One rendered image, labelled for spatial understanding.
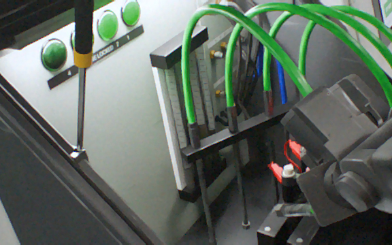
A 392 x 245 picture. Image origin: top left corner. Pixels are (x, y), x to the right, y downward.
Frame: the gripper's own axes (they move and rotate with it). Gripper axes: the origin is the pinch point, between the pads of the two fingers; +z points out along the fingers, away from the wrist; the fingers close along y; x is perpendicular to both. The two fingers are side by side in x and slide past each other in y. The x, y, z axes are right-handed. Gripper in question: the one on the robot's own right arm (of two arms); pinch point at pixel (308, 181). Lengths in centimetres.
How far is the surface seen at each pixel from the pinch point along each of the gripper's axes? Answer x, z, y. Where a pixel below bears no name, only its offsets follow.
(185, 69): 5.6, 0.6, 28.5
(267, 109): -11.4, 11.1, 15.4
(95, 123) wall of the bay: 22.5, 7.8, 29.8
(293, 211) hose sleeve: 10.6, -6.6, -1.3
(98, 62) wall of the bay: 18.3, 1.4, 36.9
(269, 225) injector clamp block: 4.2, 12.7, -2.7
